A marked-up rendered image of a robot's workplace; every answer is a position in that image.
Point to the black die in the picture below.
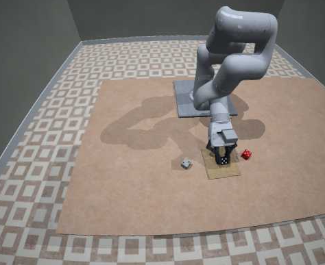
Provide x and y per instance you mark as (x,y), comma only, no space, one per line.
(224,160)

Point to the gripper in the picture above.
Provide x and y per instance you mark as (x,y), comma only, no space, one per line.
(215,140)

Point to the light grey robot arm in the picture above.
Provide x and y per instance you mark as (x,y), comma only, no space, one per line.
(232,26)

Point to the tan mat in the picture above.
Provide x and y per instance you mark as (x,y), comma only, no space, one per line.
(216,171)

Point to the grey die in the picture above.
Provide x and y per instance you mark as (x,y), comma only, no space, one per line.
(185,163)

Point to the red die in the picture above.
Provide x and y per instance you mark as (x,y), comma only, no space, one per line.
(246,154)

